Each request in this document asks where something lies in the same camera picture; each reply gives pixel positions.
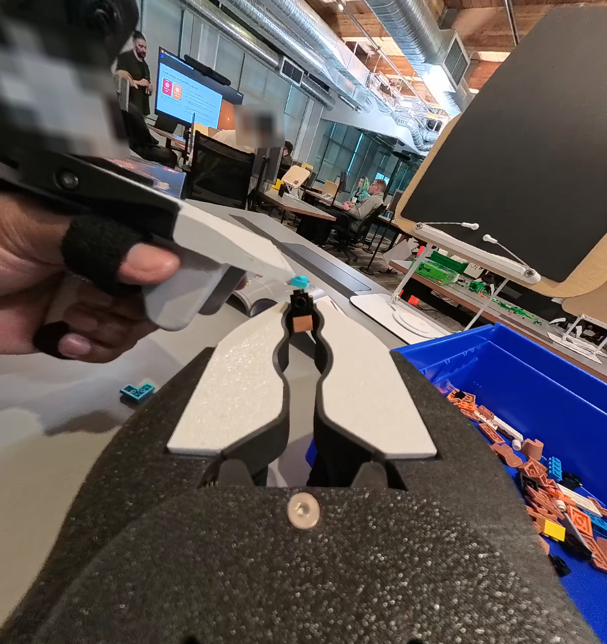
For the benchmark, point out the yellow and black brick assembly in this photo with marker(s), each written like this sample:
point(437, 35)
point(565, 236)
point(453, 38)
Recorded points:
point(301, 322)

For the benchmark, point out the black wood-edged panel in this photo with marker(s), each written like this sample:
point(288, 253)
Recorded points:
point(524, 151)

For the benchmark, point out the clear acrylic stand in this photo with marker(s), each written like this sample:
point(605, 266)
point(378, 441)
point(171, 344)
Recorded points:
point(582, 337)

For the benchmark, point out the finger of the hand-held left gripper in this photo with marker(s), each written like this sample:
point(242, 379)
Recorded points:
point(233, 241)

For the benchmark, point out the person's left hand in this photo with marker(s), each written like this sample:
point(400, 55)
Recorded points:
point(16, 261)

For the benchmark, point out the printed brick set box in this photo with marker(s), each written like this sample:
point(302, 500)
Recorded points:
point(167, 178)

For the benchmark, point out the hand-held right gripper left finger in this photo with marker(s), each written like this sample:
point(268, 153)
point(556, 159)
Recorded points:
point(228, 402)

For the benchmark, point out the wall display screen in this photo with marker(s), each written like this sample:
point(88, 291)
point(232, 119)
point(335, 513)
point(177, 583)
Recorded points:
point(192, 95)

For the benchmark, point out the wooden table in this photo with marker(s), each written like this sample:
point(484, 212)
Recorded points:
point(484, 302)
point(303, 206)

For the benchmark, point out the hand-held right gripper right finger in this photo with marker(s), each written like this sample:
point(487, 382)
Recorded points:
point(373, 402)

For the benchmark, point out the blue storage bin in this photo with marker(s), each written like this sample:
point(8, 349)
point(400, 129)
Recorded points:
point(534, 372)

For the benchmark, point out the black mesh chair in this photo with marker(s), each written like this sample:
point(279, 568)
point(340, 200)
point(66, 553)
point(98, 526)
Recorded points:
point(218, 171)

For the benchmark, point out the silver air duct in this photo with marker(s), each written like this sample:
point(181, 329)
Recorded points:
point(283, 55)
point(414, 30)

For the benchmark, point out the white desk stand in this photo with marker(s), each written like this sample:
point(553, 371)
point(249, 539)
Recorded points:
point(414, 322)

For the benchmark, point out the pile of loose bricks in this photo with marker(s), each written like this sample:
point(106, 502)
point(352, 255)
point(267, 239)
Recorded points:
point(539, 478)

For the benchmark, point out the green box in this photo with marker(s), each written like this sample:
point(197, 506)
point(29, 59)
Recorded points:
point(436, 271)

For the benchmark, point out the grey ceiling vent unit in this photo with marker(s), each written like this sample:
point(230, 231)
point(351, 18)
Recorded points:
point(454, 60)

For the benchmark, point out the brick instruction booklet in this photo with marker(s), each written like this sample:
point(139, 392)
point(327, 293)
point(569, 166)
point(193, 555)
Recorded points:
point(263, 299)

